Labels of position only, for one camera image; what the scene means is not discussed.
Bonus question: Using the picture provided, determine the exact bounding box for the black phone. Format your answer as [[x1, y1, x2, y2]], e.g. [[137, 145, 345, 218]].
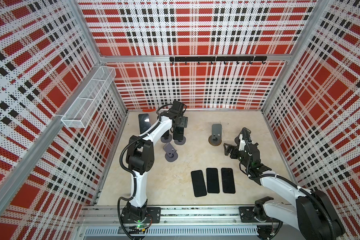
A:
[[191, 170, 207, 198], [206, 168, 220, 194], [138, 114, 151, 134], [221, 168, 236, 194], [173, 127, 185, 140]]

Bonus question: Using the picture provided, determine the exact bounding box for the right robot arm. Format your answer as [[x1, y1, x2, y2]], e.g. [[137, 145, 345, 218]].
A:
[[224, 128, 346, 240]]

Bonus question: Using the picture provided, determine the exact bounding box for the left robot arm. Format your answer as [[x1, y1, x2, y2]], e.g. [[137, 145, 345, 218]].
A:
[[119, 100, 188, 223]]

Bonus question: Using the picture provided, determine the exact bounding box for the brown base phone stand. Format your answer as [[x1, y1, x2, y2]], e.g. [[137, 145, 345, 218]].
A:
[[208, 124, 222, 147]]

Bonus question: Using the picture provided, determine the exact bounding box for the front grey phone stand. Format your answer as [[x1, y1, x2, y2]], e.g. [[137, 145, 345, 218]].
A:
[[163, 143, 179, 163]]

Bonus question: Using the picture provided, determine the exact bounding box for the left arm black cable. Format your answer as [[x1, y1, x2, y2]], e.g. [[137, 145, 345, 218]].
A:
[[116, 103, 175, 240]]

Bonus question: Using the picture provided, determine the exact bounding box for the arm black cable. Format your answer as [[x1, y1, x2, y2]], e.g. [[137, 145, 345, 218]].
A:
[[116, 103, 175, 240], [241, 127, 338, 240]]

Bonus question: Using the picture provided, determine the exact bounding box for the black hook rail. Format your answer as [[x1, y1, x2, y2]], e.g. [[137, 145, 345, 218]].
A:
[[169, 56, 268, 63]]

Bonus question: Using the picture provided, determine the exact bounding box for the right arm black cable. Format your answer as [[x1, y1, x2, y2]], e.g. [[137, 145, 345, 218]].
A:
[[241, 127, 338, 240]]

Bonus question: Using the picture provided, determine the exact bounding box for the white wire mesh basket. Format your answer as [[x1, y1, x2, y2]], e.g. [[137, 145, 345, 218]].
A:
[[62, 66, 116, 129]]

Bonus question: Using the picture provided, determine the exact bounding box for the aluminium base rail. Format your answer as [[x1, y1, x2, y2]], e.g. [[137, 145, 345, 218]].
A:
[[74, 205, 289, 240]]

